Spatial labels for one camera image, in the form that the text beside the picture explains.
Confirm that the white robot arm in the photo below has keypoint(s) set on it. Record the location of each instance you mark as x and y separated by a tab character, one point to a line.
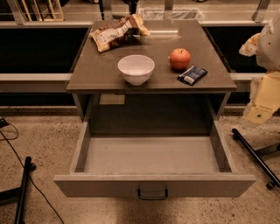
268	53

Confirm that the open grey top drawer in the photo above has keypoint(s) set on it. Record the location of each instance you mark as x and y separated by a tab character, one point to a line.
152	142

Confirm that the crumpled brown chip bag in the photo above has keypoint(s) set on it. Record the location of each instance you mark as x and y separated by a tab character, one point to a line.
115	33

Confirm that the wooden rack in background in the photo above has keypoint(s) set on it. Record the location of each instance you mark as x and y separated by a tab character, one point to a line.
41	10

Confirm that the black stand leg left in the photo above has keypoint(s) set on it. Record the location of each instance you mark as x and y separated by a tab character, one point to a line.
17	195

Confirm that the black stand leg right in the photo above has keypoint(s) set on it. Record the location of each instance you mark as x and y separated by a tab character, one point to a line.
258	155

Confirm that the white bowl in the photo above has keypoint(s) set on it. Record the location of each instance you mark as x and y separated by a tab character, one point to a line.
136	69

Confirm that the red apple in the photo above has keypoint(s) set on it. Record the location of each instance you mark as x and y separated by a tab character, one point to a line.
179	58

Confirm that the black stand leg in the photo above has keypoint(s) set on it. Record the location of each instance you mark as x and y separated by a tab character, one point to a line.
17	195
258	155

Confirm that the grey cabinet with countertop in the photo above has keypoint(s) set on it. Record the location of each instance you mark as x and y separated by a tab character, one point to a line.
97	73

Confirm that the black drawer handle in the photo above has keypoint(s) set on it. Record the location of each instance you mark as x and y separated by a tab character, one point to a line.
152	195

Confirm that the dark blue snack packet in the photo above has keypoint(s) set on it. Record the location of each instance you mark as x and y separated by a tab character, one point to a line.
192	75

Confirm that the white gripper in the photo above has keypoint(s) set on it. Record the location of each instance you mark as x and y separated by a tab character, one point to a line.
269	48

